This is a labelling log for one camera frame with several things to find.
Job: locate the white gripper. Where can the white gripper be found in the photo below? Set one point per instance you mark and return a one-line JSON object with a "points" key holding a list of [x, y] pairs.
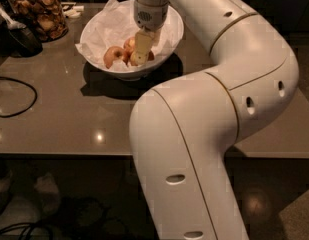
{"points": [[150, 17]]}

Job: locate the red apple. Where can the red apple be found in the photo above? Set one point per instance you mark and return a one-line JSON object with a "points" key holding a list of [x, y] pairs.
{"points": [[133, 61], [129, 45], [115, 53]]}

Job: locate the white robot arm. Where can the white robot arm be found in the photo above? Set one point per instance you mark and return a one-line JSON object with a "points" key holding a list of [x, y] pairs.
{"points": [[181, 129]]}

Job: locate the white ceramic bowl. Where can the white ceramic bowl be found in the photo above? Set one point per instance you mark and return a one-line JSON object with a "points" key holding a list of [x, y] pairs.
{"points": [[104, 67]]}

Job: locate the white crumpled paper liner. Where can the white crumpled paper liner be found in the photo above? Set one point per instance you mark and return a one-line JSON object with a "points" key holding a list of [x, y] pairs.
{"points": [[110, 27]]}

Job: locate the white small items behind jar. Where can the white small items behind jar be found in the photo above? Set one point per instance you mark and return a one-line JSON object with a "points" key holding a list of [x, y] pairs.
{"points": [[73, 11]]}

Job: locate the glass jar of dried chips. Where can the glass jar of dried chips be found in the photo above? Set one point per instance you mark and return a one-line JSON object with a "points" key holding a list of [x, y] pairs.
{"points": [[45, 17]]}

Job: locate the black round appliance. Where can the black round appliance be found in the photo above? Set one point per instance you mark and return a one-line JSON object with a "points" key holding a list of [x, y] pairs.
{"points": [[25, 43]]}

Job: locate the right white shoe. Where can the right white shoe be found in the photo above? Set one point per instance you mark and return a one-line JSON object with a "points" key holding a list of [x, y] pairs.
{"points": [[49, 193]]}

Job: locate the white shoe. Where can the white shoe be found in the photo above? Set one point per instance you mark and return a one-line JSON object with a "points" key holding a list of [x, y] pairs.
{"points": [[49, 193], [5, 184]]}

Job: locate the left white shoe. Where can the left white shoe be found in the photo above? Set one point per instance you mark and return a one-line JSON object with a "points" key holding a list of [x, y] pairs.
{"points": [[5, 184]]}

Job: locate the white spoon handle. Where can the white spoon handle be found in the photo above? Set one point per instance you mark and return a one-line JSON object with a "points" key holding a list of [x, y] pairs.
{"points": [[11, 24]]}

